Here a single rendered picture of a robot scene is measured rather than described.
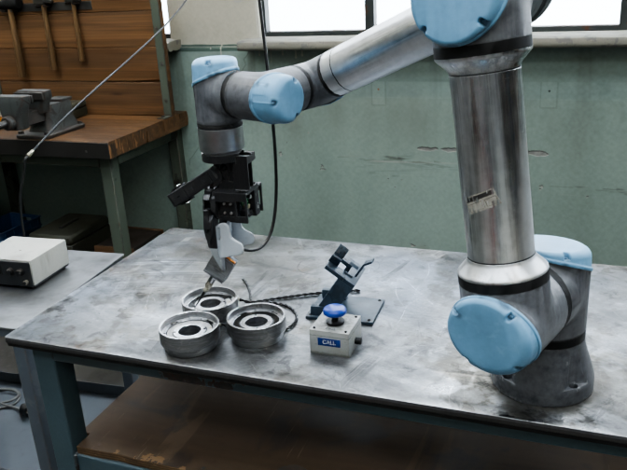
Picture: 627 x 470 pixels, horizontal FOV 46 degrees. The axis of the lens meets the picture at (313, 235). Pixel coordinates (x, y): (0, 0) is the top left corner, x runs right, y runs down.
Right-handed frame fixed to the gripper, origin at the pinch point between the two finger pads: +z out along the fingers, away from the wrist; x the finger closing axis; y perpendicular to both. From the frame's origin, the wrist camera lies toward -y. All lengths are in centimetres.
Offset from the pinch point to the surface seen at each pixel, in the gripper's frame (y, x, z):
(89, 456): -29, -10, 40
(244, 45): -59, 153, -20
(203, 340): 0.4, -10.9, 10.3
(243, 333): 6.4, -7.5, 10.0
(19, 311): -63, 17, 25
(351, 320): 23.7, -1.2, 8.8
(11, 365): -142, 91, 94
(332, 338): 21.7, -6.0, 10.0
